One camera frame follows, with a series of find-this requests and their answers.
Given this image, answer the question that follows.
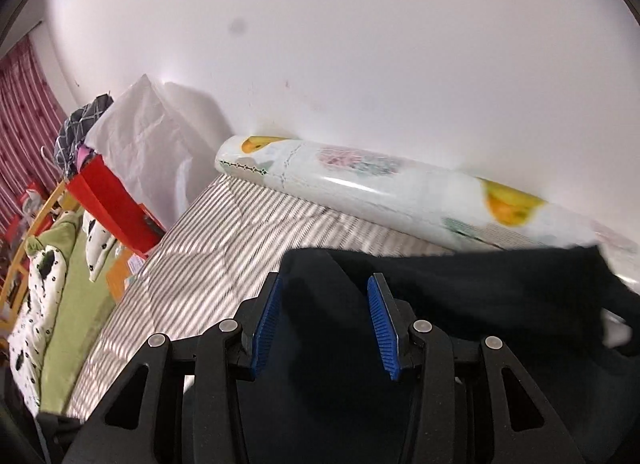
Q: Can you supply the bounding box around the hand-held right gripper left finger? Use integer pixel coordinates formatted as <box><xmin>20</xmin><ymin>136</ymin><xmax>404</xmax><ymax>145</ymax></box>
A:
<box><xmin>62</xmin><ymin>271</ymin><xmax>286</xmax><ymax>464</ymax></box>

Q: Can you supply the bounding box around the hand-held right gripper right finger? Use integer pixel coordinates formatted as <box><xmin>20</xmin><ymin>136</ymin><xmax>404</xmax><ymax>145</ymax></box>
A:
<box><xmin>366</xmin><ymin>273</ymin><xmax>583</xmax><ymax>464</ymax></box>

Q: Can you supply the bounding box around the black sweater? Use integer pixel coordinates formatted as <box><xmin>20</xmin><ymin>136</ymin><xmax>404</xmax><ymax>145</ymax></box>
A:
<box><xmin>182</xmin><ymin>245</ymin><xmax>640</xmax><ymax>464</ymax></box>

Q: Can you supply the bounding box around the striped quilted mattress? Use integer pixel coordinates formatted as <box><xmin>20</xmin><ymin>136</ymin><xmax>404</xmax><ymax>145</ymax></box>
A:
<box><xmin>65</xmin><ymin>171</ymin><xmax>501</xmax><ymax>420</ymax></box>

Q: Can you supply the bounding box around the rolled floral plastic sheet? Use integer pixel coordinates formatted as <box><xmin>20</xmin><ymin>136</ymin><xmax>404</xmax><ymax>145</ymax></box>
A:
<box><xmin>215</xmin><ymin>134</ymin><xmax>640</xmax><ymax>295</ymax></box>

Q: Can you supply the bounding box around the orange cardboard box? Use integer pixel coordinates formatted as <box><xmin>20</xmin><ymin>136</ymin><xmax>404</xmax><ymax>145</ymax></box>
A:
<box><xmin>106</xmin><ymin>247</ymin><xmax>151</xmax><ymax>302</ymax></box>

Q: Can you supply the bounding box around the green blanket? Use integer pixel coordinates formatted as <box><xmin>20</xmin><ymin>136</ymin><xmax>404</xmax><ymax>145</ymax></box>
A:
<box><xmin>25</xmin><ymin>211</ymin><xmax>121</xmax><ymax>415</ymax></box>

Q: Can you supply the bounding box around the red paper bag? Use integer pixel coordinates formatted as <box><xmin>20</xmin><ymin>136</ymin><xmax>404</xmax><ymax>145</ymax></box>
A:
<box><xmin>65</xmin><ymin>154</ymin><xmax>168</xmax><ymax>260</ymax></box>

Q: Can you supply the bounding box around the white plastic bag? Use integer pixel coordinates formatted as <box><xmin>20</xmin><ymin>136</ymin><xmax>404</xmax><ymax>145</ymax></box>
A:
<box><xmin>85</xmin><ymin>73</ymin><xmax>236</xmax><ymax>232</ymax></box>

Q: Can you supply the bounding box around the white black-spotted quilt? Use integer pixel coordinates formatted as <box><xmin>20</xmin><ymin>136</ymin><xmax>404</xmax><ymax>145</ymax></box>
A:
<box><xmin>7</xmin><ymin>244</ymin><xmax>68</xmax><ymax>415</ymax></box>

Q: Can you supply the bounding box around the dark plaid cloth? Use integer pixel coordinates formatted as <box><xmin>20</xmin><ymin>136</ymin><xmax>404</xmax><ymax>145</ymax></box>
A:
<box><xmin>54</xmin><ymin>93</ymin><xmax>116</xmax><ymax>180</ymax></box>

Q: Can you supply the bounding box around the red striped curtain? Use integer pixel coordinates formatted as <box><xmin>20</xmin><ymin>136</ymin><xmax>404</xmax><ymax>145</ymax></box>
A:
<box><xmin>0</xmin><ymin>37</ymin><xmax>68</xmax><ymax>230</ymax></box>

